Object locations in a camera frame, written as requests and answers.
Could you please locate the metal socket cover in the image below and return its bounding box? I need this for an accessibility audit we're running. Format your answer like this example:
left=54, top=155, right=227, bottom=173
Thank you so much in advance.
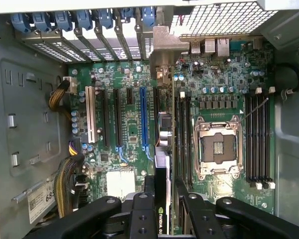
left=193, top=115, right=244, bottom=180

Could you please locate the green motherboard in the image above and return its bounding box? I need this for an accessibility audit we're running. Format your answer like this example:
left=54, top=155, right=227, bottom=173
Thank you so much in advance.
left=67, top=37, right=276, bottom=217

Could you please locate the yellow black wire bundle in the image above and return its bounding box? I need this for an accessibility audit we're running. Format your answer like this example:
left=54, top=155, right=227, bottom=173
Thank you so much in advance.
left=53, top=140, right=87, bottom=219
left=47, top=76, right=78, bottom=118

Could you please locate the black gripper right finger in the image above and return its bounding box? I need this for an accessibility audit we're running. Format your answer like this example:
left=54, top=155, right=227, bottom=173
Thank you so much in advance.
left=175, top=175, right=299, bottom=239

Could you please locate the dark RAM stick white label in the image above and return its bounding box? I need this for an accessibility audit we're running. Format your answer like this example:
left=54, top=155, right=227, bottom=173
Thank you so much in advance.
left=179, top=91, right=186, bottom=186

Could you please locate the black grey PC case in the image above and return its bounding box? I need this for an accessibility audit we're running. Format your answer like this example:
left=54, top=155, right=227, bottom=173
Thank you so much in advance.
left=0, top=0, right=299, bottom=239

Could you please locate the silver heat sink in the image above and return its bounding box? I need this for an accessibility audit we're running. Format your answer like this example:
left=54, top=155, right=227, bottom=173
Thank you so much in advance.
left=106, top=169, right=135, bottom=197

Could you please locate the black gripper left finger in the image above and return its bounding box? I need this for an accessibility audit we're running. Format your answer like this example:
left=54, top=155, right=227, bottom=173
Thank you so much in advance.
left=27, top=175, right=157, bottom=239

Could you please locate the Nvidia Quadro graphics card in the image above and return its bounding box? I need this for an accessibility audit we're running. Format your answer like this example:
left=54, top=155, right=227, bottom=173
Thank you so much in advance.
left=149, top=24, right=190, bottom=236

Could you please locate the white expansion slot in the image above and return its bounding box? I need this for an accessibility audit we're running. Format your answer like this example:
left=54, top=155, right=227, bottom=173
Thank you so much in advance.
left=86, top=86, right=97, bottom=144

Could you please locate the CPU socket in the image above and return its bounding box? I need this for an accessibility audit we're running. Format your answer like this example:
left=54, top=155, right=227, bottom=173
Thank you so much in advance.
left=193, top=116, right=244, bottom=181

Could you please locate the black RAM slot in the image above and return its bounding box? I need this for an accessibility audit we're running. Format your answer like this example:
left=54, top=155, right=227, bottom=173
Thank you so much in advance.
left=251, top=86, right=260, bottom=190
left=245, top=86, right=253, bottom=190
left=265, top=86, right=276, bottom=190
left=258, top=86, right=266, bottom=190

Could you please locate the metal locking lever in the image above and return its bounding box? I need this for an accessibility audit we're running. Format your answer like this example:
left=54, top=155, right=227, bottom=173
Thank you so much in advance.
left=239, top=97, right=269, bottom=123

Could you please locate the blue expansion slot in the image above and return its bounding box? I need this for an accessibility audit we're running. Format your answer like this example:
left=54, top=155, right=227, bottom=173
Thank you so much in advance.
left=139, top=86, right=148, bottom=147

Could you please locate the long black expansion slot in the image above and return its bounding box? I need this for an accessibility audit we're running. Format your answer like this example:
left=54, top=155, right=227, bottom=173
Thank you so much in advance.
left=114, top=88, right=122, bottom=147
left=103, top=89, right=110, bottom=147
left=153, top=86, right=159, bottom=147

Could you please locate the blue slot retention clip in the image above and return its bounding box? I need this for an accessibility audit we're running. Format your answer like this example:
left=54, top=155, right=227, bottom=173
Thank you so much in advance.
left=119, top=7, right=136, bottom=24
left=141, top=6, right=157, bottom=27
left=54, top=11, right=73, bottom=32
left=11, top=12, right=32, bottom=34
left=32, top=11, right=52, bottom=33
left=76, top=10, right=93, bottom=30
left=97, top=9, right=115, bottom=29

